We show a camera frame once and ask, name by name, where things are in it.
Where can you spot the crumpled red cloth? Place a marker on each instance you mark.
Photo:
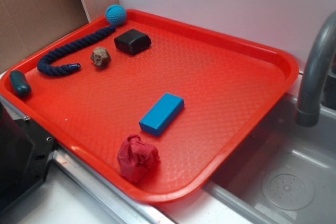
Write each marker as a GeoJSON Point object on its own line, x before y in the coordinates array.
{"type": "Point", "coordinates": [136, 158]}

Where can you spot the brown cardboard panel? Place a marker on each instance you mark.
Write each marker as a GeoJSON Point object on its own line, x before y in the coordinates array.
{"type": "Point", "coordinates": [28, 26]}

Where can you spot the grey sink faucet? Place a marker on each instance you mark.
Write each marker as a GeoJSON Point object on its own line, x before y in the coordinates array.
{"type": "Point", "coordinates": [318, 81]}

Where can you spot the red plastic tray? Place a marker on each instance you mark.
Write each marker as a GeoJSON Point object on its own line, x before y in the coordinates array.
{"type": "Point", "coordinates": [228, 85]}

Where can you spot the light blue knitted ball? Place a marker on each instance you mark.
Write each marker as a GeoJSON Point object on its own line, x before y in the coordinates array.
{"type": "Point", "coordinates": [116, 15]}

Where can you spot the brown rock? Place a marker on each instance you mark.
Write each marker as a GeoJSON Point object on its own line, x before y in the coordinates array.
{"type": "Point", "coordinates": [100, 57]}

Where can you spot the dark teal pickle toy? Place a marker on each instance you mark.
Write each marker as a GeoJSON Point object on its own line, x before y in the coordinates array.
{"type": "Point", "coordinates": [19, 83]}

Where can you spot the grey toy sink basin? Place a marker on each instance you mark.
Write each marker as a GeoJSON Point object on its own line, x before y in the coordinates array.
{"type": "Point", "coordinates": [280, 173]}

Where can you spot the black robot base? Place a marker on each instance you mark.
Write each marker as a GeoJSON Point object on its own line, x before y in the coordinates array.
{"type": "Point", "coordinates": [26, 152]}

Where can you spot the black rectangular case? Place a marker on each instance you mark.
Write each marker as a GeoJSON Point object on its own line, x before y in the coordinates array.
{"type": "Point", "coordinates": [132, 41]}

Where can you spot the blue rectangular block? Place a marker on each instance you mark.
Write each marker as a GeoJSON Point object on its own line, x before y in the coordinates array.
{"type": "Point", "coordinates": [159, 117]}

